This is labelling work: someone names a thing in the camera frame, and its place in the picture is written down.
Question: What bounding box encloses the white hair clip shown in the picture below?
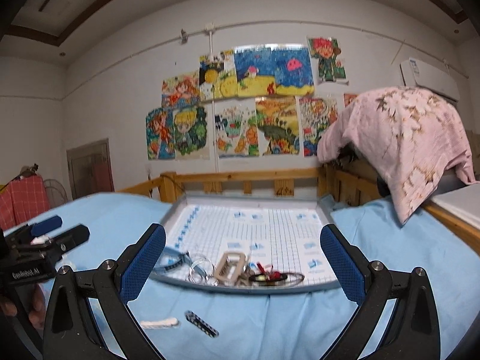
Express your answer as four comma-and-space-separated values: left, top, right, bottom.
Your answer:
140, 317, 181, 330

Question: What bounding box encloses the silver ring pair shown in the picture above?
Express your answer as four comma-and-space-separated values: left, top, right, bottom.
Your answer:
187, 253, 220, 286

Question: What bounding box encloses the red string striped charm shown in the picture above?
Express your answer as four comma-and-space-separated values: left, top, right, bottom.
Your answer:
256, 262, 283, 282

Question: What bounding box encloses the brown cord beaded bracelet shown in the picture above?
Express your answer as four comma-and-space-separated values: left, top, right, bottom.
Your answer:
247, 271, 305, 288

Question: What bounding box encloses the person's left hand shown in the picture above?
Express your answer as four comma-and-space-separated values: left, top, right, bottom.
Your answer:
1, 283, 47, 331

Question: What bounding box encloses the red checkered cloth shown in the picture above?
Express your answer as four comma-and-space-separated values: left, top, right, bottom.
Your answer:
0, 175, 50, 231

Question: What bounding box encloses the brown wooden door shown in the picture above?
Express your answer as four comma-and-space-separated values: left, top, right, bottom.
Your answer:
67, 138, 115, 199

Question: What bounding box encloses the light blue bed sheet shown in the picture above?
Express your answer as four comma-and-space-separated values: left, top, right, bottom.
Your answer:
3, 190, 480, 360

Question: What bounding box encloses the black striped hair clip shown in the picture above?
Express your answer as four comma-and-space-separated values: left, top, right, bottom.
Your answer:
185, 310, 219, 338

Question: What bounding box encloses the white mattress edge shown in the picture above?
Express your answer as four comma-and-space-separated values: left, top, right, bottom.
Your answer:
432, 184, 480, 229

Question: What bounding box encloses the beige rectangular hair claw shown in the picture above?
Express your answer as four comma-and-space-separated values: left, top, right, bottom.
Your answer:
213, 252, 247, 286

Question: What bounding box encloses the orange hair girl drawing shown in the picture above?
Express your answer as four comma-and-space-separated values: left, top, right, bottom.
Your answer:
145, 108, 175, 160

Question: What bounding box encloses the grey grid-lined tray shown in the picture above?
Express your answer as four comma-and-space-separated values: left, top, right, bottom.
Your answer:
150, 195, 339, 295

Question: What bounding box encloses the pink floral blanket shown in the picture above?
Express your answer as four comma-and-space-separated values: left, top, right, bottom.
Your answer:
317, 87, 477, 223

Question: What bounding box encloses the anime boy drawing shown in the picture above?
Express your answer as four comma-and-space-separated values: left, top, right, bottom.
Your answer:
173, 106, 210, 160

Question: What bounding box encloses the mermaid girl drawing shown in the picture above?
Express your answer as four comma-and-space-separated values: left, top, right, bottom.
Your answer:
162, 71, 200, 109

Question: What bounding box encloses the colourful crowd drawing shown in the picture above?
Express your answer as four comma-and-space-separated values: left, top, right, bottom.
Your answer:
298, 96, 338, 157

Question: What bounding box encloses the turtle and fish drawing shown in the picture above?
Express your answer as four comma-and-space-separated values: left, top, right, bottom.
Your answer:
214, 98, 259, 158

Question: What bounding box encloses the dinosaur landscape drawing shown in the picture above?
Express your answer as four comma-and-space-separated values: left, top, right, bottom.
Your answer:
256, 97, 300, 155

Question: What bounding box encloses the white air conditioner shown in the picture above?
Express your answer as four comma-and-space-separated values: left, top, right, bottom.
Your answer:
400, 58, 461, 104

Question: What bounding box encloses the sun and beach drawing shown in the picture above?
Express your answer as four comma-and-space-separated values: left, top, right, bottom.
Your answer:
199, 49, 238, 102

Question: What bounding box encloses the red hair character drawing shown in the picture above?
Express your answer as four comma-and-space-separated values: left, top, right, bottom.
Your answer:
307, 37, 348, 83

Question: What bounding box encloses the blue sea jellyfish drawing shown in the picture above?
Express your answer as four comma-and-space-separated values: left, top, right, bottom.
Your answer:
233, 44, 315, 98

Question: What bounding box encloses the black power cable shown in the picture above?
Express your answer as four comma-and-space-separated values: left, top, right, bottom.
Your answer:
164, 176, 187, 196

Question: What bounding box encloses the wooden bed rail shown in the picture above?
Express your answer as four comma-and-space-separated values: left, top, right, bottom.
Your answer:
115, 164, 480, 255

